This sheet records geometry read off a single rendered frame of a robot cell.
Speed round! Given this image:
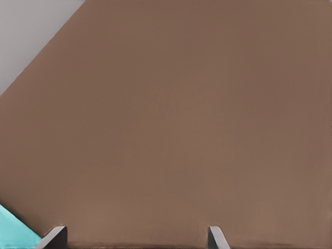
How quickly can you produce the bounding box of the pale blue-green tray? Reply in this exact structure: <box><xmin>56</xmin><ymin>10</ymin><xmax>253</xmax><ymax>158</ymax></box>
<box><xmin>0</xmin><ymin>203</ymin><xmax>42</xmax><ymax>249</ymax></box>

